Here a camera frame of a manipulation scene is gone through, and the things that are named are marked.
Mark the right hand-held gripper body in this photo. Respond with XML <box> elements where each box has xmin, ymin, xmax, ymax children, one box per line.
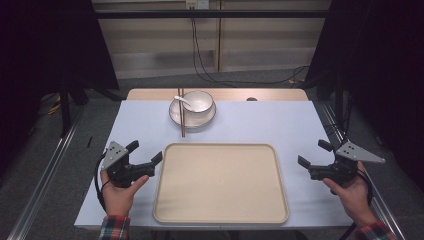
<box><xmin>308</xmin><ymin>139</ymin><xmax>387</xmax><ymax>187</ymax></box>

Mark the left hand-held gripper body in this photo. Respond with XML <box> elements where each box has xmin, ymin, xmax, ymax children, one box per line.
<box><xmin>99</xmin><ymin>140</ymin><xmax>157</xmax><ymax>189</ymax></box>

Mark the person's left hand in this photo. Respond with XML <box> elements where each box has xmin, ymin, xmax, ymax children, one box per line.
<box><xmin>100</xmin><ymin>169</ymin><xmax>150</xmax><ymax>218</ymax></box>

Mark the person's right hand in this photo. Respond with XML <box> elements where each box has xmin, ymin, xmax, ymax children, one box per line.
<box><xmin>322</xmin><ymin>161</ymin><xmax>380</xmax><ymax>228</ymax></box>

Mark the brown wooden chopstick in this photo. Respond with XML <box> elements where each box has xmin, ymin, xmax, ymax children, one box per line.
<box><xmin>177</xmin><ymin>87</ymin><xmax>185</xmax><ymax>138</ymax></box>
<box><xmin>179</xmin><ymin>87</ymin><xmax>187</xmax><ymax>138</ymax></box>

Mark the black metal stand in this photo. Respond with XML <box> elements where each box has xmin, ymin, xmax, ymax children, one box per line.
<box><xmin>334</xmin><ymin>71</ymin><xmax>347</xmax><ymax>143</ymax></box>
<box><xmin>58</xmin><ymin>78</ymin><xmax>74</xmax><ymax>138</ymax></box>

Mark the pale blue table cover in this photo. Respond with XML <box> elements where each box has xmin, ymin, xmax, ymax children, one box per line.
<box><xmin>73</xmin><ymin>99</ymin><xmax>354</xmax><ymax>232</ymax></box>

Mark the white plate with dark rim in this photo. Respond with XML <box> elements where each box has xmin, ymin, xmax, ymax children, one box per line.
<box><xmin>168</xmin><ymin>96</ymin><xmax>217</xmax><ymax>130</ymax></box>

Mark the white ceramic spoon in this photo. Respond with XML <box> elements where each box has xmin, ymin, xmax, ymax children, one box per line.
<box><xmin>173</xmin><ymin>95</ymin><xmax>199</xmax><ymax>113</ymax></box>

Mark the beige rectangular tray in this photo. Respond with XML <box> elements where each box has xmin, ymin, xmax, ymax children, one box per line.
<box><xmin>152</xmin><ymin>142</ymin><xmax>290</xmax><ymax>225</ymax></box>

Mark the white bowl with dark rim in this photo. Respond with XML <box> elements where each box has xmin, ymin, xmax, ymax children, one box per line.
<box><xmin>181</xmin><ymin>90</ymin><xmax>215</xmax><ymax>114</ymax></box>

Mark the black curtain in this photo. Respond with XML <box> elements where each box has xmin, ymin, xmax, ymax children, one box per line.
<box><xmin>0</xmin><ymin>0</ymin><xmax>120</xmax><ymax>174</ymax></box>
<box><xmin>303</xmin><ymin>0</ymin><xmax>424</xmax><ymax>193</ymax></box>

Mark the light wooden table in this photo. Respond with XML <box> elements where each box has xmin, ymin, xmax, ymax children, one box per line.
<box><xmin>125</xmin><ymin>87</ymin><xmax>310</xmax><ymax>103</ymax></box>

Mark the person's dark clothing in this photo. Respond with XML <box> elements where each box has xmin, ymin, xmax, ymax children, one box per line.
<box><xmin>146</xmin><ymin>229</ymin><xmax>309</xmax><ymax>240</ymax></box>

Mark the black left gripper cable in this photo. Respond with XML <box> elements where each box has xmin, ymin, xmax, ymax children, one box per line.
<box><xmin>93</xmin><ymin>151</ymin><xmax>113</xmax><ymax>213</ymax></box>

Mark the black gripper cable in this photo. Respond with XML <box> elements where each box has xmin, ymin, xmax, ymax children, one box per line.
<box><xmin>93</xmin><ymin>151</ymin><xmax>113</xmax><ymax>213</ymax></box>
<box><xmin>356</xmin><ymin>168</ymin><xmax>375</xmax><ymax>207</ymax></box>

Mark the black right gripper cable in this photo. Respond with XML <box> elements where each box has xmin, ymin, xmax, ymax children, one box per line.
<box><xmin>356</xmin><ymin>168</ymin><xmax>375</xmax><ymax>207</ymax></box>

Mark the aluminium floor rail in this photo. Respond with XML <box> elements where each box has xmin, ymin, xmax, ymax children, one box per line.
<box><xmin>6</xmin><ymin>105</ymin><xmax>87</xmax><ymax>240</ymax></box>
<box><xmin>320</xmin><ymin>102</ymin><xmax>407</xmax><ymax>240</ymax></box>

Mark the yellow floor cable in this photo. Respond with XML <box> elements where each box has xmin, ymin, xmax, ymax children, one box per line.
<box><xmin>47</xmin><ymin>102</ymin><xmax>63</xmax><ymax>116</ymax></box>

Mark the black floor cable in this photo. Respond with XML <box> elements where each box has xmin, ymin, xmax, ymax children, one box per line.
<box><xmin>191</xmin><ymin>16</ymin><xmax>309</xmax><ymax>86</ymax></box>
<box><xmin>190</xmin><ymin>8</ymin><xmax>311</xmax><ymax>88</ymax></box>

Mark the black horizontal frame bar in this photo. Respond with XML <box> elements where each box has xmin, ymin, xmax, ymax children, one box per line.
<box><xmin>94</xmin><ymin>9</ymin><xmax>330</xmax><ymax>20</ymax></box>

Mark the white wall socket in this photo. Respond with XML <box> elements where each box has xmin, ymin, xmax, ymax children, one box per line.
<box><xmin>185</xmin><ymin>0</ymin><xmax>211</xmax><ymax>10</ymax></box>

